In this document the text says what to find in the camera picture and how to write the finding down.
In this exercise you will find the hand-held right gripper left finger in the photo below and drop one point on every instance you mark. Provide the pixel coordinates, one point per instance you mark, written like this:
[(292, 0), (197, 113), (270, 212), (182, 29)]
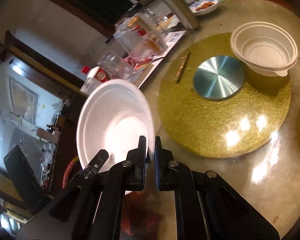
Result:
[(141, 160)]

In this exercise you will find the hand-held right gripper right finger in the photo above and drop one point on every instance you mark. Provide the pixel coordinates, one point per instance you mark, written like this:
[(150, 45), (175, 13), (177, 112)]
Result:
[(157, 175)]

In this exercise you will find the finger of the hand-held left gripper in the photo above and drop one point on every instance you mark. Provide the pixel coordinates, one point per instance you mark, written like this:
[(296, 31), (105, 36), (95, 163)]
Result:
[(98, 158)]

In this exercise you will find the white foam bowl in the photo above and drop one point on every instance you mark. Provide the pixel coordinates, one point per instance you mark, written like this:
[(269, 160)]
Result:
[(110, 120)]

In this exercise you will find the cream ribbed plastic bowl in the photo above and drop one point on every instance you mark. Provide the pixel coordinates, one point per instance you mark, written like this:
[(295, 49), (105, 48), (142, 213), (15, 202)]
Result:
[(262, 47)]

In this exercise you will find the red yellow hoop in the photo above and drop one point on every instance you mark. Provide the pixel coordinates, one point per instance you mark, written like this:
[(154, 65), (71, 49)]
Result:
[(67, 172)]

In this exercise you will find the dark wooden sideboard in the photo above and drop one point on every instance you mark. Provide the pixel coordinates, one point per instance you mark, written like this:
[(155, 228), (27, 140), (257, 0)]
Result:
[(70, 140)]

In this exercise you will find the gold glitter turntable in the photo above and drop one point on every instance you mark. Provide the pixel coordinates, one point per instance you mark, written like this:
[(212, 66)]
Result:
[(202, 130)]

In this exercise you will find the white liquor bottle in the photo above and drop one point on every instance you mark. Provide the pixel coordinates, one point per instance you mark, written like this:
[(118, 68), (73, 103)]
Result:
[(97, 76)]

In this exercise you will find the clear glass mug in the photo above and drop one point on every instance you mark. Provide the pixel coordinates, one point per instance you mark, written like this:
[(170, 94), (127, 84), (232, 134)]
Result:
[(115, 65)]

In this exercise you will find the gold bar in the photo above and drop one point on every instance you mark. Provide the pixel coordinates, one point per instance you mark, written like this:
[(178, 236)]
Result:
[(182, 66)]

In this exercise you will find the round metal disc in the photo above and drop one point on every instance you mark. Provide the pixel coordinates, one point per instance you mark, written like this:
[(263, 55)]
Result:
[(217, 80)]

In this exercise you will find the gold drink can pack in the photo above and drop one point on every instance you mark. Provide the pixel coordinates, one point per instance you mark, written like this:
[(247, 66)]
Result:
[(150, 42)]

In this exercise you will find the clear plastic bag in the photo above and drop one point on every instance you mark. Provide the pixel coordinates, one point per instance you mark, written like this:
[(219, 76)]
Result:
[(130, 35)]

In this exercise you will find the printed paper sheet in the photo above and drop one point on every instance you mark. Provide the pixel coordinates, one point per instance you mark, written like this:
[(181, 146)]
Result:
[(176, 36)]

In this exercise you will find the steel thermos flask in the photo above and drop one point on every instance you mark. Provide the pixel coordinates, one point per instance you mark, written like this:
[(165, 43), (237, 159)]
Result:
[(182, 12)]

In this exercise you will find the dark window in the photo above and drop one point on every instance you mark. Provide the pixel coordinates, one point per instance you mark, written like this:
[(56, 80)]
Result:
[(90, 0)]

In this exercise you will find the blue white plate with food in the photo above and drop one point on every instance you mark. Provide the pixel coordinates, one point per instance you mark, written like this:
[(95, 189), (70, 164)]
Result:
[(205, 7)]

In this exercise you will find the large wall mirror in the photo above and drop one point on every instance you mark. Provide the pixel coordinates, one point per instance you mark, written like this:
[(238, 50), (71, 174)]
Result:
[(15, 120)]

